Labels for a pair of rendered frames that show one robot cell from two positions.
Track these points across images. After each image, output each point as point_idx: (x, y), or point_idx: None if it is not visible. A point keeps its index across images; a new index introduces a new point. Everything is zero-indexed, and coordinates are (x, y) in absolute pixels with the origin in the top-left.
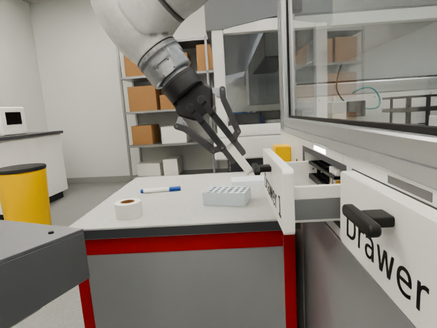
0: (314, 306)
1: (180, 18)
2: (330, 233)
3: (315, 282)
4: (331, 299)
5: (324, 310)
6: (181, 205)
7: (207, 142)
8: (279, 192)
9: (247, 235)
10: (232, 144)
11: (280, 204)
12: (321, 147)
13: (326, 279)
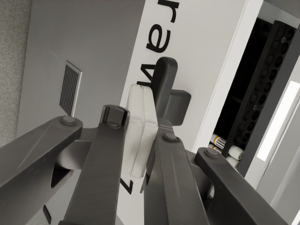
0: (104, 6)
1: None
2: None
3: (122, 20)
4: (115, 88)
5: (106, 52)
6: None
7: (51, 179)
8: (134, 202)
9: None
10: (143, 177)
11: (123, 191)
12: (277, 139)
13: (126, 74)
